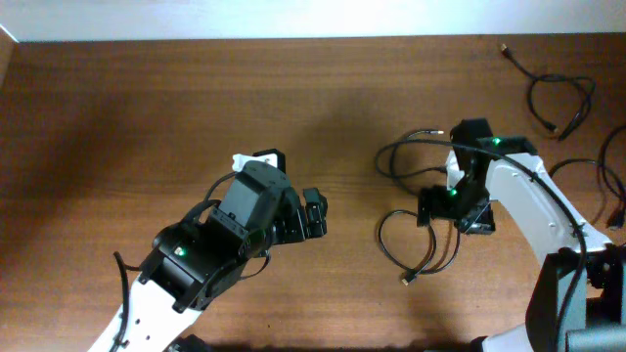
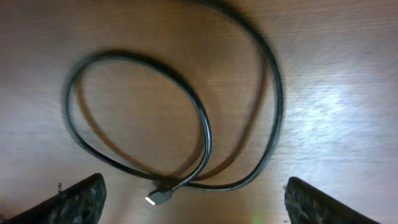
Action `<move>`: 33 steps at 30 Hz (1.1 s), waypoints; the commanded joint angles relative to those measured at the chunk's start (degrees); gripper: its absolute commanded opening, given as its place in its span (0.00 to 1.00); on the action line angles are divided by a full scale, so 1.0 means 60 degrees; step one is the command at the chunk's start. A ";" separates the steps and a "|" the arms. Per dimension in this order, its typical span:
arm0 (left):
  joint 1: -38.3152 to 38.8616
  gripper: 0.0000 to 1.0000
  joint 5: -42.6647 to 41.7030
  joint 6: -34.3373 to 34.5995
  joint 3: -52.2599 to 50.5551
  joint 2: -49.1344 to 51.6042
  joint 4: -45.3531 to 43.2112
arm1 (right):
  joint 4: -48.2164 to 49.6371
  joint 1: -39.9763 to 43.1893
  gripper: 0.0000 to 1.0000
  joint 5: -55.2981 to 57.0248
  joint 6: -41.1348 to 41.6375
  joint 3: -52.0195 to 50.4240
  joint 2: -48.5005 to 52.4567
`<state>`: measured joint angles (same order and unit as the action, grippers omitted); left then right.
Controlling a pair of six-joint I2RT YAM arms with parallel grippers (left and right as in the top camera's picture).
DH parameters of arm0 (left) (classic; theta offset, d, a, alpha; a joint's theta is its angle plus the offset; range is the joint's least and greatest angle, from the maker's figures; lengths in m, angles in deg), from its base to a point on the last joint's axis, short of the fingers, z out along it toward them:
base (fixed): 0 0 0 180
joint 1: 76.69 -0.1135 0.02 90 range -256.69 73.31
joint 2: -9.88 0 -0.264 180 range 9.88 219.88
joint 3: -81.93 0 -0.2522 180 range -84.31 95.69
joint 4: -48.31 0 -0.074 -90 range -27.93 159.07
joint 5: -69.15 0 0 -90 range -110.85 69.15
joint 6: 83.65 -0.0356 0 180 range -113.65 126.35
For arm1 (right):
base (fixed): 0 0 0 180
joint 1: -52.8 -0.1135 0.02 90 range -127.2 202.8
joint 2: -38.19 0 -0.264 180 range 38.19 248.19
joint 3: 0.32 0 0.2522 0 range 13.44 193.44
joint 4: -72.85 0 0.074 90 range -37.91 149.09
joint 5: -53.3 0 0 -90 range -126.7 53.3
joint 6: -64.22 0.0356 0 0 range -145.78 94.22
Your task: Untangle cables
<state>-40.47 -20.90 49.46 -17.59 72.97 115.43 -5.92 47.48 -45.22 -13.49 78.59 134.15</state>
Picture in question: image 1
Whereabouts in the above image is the thin black usb cable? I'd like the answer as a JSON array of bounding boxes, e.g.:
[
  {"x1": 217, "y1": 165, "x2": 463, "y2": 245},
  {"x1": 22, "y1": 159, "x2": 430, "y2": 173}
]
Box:
[{"x1": 498, "y1": 42, "x2": 598, "y2": 143}]

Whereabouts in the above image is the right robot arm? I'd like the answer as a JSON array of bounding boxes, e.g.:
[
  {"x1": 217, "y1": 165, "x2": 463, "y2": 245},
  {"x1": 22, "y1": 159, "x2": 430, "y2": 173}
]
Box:
[{"x1": 418, "y1": 118, "x2": 625, "y2": 352}]

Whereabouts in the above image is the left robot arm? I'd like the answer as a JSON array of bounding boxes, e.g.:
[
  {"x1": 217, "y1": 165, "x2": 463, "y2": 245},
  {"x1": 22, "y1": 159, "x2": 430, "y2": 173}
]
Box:
[{"x1": 91, "y1": 153, "x2": 328, "y2": 351}]

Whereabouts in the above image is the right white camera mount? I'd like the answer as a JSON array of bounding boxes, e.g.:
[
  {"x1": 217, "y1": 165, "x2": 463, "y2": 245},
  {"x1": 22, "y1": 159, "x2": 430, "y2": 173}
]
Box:
[{"x1": 445, "y1": 151, "x2": 465, "y2": 191}]

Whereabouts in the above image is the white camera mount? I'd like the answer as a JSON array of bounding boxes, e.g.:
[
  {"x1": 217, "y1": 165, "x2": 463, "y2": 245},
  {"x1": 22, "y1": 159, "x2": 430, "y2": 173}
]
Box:
[
  {"x1": 445, "y1": 151, "x2": 465, "y2": 191},
  {"x1": 231, "y1": 154, "x2": 286, "y2": 172}
]

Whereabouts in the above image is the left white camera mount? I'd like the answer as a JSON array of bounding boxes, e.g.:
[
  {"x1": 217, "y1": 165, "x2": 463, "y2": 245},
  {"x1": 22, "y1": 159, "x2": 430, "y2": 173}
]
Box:
[{"x1": 231, "y1": 154, "x2": 286, "y2": 172}]

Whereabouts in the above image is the left camera cable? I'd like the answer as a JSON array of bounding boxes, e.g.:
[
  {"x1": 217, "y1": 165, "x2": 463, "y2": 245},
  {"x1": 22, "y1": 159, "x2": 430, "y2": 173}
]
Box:
[{"x1": 110, "y1": 170, "x2": 239, "y2": 352}]

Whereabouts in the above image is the camera cable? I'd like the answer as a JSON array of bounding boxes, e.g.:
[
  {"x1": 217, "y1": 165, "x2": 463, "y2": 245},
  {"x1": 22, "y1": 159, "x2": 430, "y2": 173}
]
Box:
[
  {"x1": 374, "y1": 139, "x2": 588, "y2": 352},
  {"x1": 110, "y1": 170, "x2": 239, "y2": 352}
]

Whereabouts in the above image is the right camera cable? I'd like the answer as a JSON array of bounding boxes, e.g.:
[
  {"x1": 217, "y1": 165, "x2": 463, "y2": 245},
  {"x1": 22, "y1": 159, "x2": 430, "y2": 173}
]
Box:
[{"x1": 374, "y1": 139, "x2": 588, "y2": 352}]

